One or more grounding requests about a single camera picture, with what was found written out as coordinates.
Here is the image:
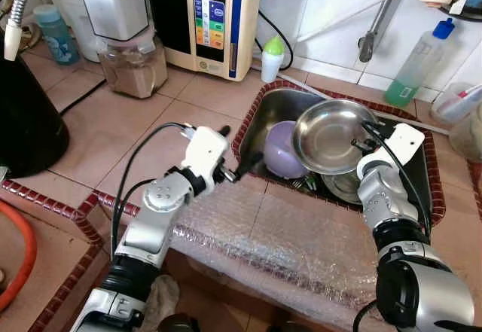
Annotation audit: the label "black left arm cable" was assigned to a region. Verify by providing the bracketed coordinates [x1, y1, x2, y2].
[109, 121, 198, 261]

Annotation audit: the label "purple plastic bowl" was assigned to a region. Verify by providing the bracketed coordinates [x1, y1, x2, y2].
[261, 120, 308, 180]

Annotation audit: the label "stainless steel sink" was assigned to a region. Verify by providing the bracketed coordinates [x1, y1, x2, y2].
[232, 80, 447, 226]

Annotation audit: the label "large white plastic bottle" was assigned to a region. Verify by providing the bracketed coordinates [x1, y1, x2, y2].
[56, 0, 102, 63]

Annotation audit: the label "stainless steel bowl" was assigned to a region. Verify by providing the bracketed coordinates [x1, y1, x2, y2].
[320, 170, 366, 205]
[291, 99, 381, 176]

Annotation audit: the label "black appliance cord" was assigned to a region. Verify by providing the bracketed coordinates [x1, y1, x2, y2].
[59, 78, 106, 116]

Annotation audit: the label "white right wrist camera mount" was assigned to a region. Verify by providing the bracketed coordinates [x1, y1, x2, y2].
[377, 123, 426, 175]

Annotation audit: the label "black robot foot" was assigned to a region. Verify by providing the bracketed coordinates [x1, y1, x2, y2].
[158, 313, 200, 332]

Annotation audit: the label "brass tap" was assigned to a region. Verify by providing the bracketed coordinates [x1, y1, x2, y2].
[15, 22, 42, 53]

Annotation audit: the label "teal plastic bottle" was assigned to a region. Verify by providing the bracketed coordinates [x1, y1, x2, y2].
[32, 5, 81, 65]

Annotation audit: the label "bubble wrap sheet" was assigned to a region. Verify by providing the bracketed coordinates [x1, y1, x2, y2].
[98, 178, 482, 331]

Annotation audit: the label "clear plastic jar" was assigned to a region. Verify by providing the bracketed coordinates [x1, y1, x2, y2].
[450, 106, 482, 163]

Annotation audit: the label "black round appliance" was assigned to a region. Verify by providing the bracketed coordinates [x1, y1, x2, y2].
[0, 53, 70, 178]

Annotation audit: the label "white toothbrush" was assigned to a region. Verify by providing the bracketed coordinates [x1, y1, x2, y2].
[448, 84, 482, 111]

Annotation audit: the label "beige water ionizer machine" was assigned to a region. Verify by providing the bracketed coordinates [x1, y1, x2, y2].
[147, 0, 264, 82]

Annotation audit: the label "flexible metal hose white nozzle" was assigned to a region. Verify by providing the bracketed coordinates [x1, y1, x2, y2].
[4, 0, 61, 62]

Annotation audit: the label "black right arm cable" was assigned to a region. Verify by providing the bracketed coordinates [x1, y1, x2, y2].
[361, 121, 432, 239]

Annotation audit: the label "clear bottle blue cap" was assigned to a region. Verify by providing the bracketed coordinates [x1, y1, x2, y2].
[384, 17, 456, 108]

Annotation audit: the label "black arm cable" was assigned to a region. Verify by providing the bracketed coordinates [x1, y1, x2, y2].
[109, 121, 198, 261]
[361, 121, 432, 239]

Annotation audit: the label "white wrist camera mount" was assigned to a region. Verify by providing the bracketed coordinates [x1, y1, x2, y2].
[377, 123, 426, 175]
[181, 125, 230, 190]

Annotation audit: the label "black wall power cable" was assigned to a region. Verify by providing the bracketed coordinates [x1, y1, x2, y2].
[258, 10, 296, 69]

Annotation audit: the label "metal faucet lever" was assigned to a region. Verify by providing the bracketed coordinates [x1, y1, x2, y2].
[358, 0, 407, 63]

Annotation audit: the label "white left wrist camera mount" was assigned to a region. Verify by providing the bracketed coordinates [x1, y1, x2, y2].
[181, 125, 230, 190]

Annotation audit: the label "white faucet tube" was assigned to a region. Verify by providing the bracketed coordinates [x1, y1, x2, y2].
[295, 0, 419, 43]

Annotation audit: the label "thin grey tube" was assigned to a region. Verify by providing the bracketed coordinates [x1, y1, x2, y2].
[256, 65, 438, 118]

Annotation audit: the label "clear plastic container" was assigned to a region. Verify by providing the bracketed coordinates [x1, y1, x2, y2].
[431, 82, 482, 126]

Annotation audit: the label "small white bottle green cap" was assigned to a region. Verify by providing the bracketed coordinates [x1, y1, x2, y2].
[261, 35, 285, 83]

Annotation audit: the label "white crumpled rag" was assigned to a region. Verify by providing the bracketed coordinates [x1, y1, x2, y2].
[143, 274, 182, 329]

